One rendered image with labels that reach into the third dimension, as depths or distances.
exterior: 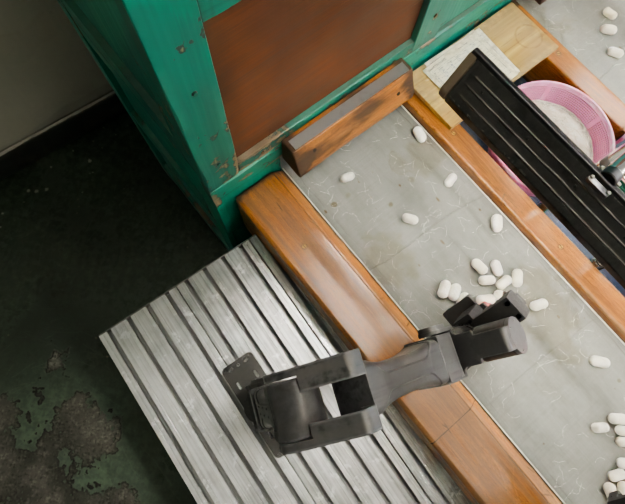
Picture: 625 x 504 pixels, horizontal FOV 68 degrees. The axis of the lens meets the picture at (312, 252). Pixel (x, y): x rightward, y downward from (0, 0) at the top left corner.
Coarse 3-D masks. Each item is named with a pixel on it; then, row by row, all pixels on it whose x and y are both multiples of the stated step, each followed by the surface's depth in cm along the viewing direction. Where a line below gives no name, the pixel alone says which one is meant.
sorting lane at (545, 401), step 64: (384, 128) 100; (320, 192) 95; (384, 192) 96; (448, 192) 97; (384, 256) 92; (448, 256) 93; (512, 256) 94; (576, 320) 91; (512, 384) 87; (576, 384) 88; (576, 448) 85
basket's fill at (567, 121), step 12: (540, 108) 104; (552, 108) 104; (564, 108) 104; (552, 120) 103; (564, 120) 103; (576, 120) 103; (564, 132) 102; (576, 132) 103; (588, 132) 102; (576, 144) 102; (588, 144) 102; (588, 156) 101
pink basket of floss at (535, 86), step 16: (544, 80) 101; (528, 96) 104; (544, 96) 104; (560, 96) 103; (592, 112) 101; (592, 128) 102; (608, 128) 99; (592, 144) 103; (496, 160) 99; (512, 176) 95; (528, 192) 100
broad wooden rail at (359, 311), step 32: (256, 192) 92; (288, 192) 93; (256, 224) 91; (288, 224) 91; (320, 224) 92; (288, 256) 89; (320, 256) 89; (352, 256) 92; (320, 288) 88; (352, 288) 88; (352, 320) 86; (384, 320) 87; (384, 352) 85; (416, 416) 83; (448, 416) 83; (480, 416) 84; (448, 448) 81; (480, 448) 82; (512, 448) 83; (480, 480) 80; (512, 480) 80
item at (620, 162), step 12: (624, 144) 71; (612, 156) 73; (624, 156) 58; (600, 168) 58; (612, 168) 57; (624, 168) 57; (588, 180) 58; (612, 180) 57; (624, 180) 74; (600, 192) 58; (540, 204) 94; (600, 264) 91
